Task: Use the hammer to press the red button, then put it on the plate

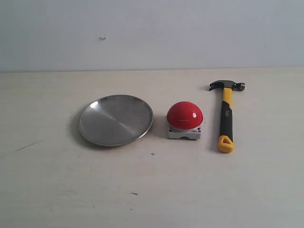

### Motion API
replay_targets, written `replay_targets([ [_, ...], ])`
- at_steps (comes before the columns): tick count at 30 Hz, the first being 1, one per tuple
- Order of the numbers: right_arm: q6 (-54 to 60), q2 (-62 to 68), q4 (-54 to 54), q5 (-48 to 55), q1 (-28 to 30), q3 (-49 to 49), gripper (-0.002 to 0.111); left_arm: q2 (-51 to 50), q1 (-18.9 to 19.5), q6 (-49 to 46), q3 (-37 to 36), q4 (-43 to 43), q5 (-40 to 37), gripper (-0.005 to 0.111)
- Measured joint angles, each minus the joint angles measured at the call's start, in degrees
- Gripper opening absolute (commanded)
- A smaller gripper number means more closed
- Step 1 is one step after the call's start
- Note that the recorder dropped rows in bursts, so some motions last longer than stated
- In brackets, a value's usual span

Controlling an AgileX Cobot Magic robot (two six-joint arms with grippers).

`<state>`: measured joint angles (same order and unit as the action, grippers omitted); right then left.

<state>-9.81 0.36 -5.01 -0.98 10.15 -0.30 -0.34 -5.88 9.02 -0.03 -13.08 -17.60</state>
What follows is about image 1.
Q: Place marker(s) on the yellow black claw hammer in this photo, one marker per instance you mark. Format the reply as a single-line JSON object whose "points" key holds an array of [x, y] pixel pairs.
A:
{"points": [[225, 140]]}

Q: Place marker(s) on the red dome push button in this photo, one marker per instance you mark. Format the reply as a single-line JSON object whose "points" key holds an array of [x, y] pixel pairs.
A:
{"points": [[184, 121]]}

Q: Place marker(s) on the round stainless steel plate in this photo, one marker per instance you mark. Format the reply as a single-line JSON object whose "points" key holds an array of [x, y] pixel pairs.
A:
{"points": [[115, 120]]}

